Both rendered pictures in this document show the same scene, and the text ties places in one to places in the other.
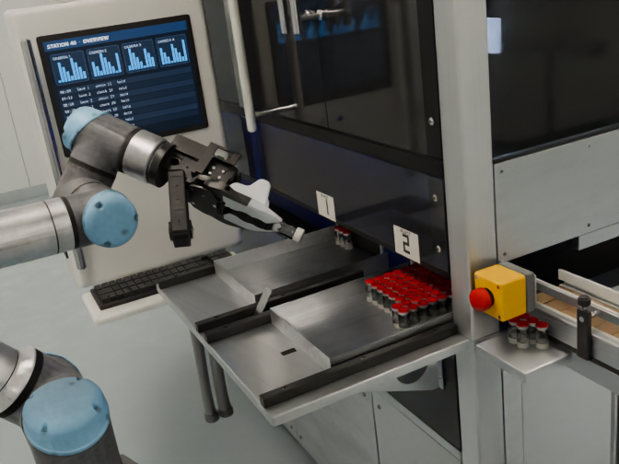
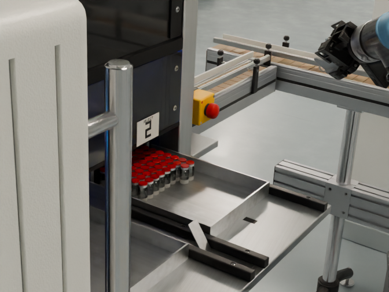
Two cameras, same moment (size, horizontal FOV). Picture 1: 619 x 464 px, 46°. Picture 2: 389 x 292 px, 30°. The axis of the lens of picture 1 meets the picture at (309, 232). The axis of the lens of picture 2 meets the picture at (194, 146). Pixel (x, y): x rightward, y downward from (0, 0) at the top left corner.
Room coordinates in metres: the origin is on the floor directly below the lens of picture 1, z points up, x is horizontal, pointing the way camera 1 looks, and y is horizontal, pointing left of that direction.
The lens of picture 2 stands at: (2.11, 1.16, 1.68)
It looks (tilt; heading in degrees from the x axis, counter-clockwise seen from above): 24 degrees down; 237
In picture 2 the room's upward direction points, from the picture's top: 3 degrees clockwise
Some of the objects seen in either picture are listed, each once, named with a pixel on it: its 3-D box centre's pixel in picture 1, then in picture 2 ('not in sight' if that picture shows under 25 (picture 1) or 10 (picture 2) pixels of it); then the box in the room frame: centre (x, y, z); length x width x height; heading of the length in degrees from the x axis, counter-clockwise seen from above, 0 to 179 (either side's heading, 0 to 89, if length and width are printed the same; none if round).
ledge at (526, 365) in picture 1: (530, 350); (184, 143); (1.14, -0.36, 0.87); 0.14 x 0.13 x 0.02; 114
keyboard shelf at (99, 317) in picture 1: (166, 281); not in sight; (1.88, 0.41, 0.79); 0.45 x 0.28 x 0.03; 114
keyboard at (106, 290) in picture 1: (168, 276); not in sight; (1.86, 0.40, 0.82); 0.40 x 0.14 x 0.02; 114
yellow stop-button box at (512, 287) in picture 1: (503, 291); (196, 106); (1.14, -0.32, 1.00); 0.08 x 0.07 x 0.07; 114
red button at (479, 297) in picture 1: (483, 298); (210, 110); (1.12, -0.28, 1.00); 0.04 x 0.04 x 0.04; 24
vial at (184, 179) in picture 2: (397, 316); (184, 174); (1.27, -0.15, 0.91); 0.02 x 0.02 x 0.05
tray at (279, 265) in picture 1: (298, 263); (79, 251); (1.63, 0.03, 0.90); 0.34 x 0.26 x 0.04; 114
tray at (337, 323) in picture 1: (374, 312); (178, 187); (1.32, -0.11, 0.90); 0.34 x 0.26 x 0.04; 114
